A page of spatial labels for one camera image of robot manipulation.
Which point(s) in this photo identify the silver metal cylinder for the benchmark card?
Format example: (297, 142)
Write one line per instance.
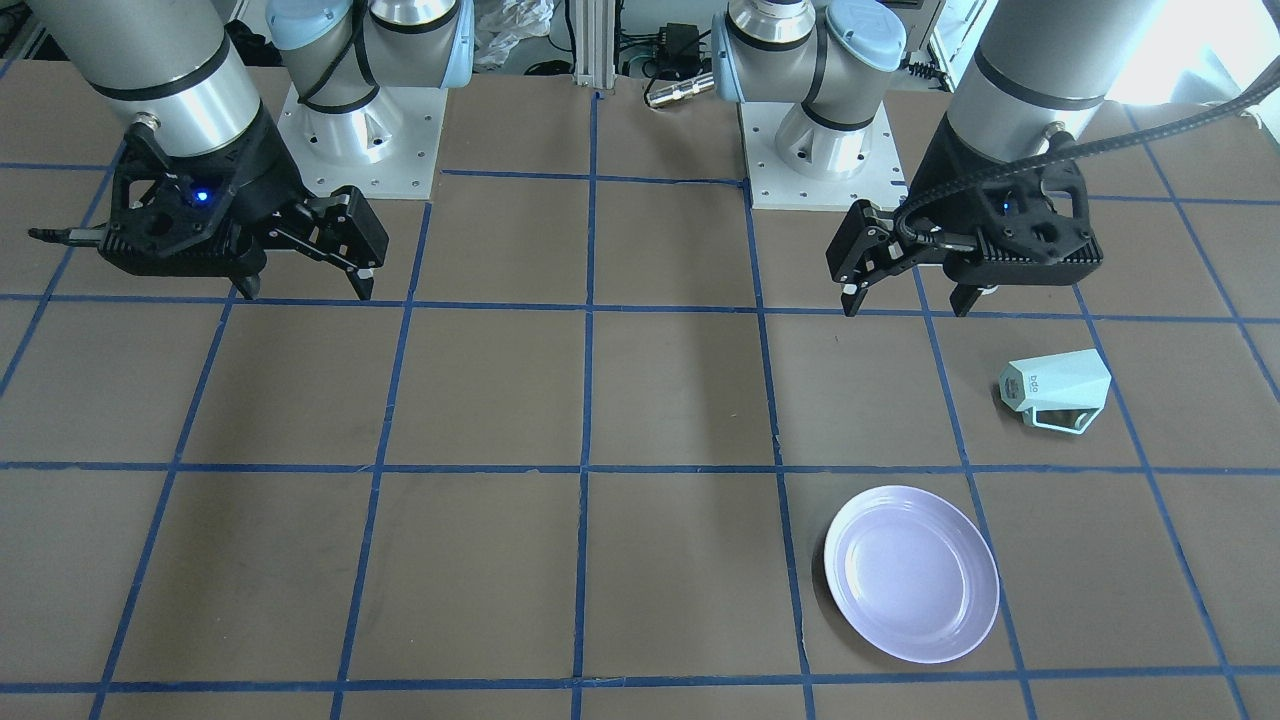
(662, 98)

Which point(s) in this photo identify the aluminium frame post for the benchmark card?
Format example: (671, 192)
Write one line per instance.
(594, 43)

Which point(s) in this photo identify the crumpled white plastic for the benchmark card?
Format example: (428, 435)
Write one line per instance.
(501, 25)

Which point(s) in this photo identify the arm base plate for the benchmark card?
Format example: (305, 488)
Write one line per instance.
(795, 164)
(387, 149)

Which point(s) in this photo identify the mint green faceted cup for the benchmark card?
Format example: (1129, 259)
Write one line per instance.
(1059, 392)

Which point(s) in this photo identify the black power adapter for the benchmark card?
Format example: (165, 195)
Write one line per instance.
(678, 43)

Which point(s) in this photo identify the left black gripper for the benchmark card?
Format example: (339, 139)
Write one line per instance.
(938, 170)

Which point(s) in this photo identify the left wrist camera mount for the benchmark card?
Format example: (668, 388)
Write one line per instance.
(1031, 228)

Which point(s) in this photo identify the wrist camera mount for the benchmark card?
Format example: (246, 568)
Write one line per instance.
(1031, 228)
(168, 216)

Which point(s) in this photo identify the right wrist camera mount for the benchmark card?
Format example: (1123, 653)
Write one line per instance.
(168, 216)

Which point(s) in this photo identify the lilac plate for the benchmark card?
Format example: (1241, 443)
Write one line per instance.
(911, 574)

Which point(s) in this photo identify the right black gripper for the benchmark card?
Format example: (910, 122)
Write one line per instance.
(262, 172)

